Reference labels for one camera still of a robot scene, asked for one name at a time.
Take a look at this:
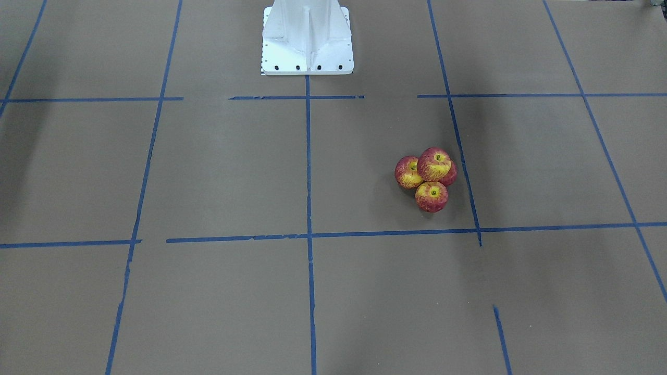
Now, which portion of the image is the lone red yellow apple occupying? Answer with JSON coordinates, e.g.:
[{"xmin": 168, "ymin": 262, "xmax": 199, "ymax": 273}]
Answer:
[{"xmin": 417, "ymin": 147, "xmax": 453, "ymax": 181}]

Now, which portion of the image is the back red yellow apple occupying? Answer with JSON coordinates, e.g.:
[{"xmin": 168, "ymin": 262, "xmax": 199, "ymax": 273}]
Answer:
[{"xmin": 394, "ymin": 156, "xmax": 424, "ymax": 189}]

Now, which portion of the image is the front red yellow apple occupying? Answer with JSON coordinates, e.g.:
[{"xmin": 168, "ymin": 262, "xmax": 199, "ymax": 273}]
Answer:
[{"xmin": 415, "ymin": 181, "xmax": 449, "ymax": 213}]

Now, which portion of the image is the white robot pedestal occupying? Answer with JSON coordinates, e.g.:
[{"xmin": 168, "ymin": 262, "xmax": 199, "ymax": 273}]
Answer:
[{"xmin": 261, "ymin": 1, "xmax": 355, "ymax": 76}]

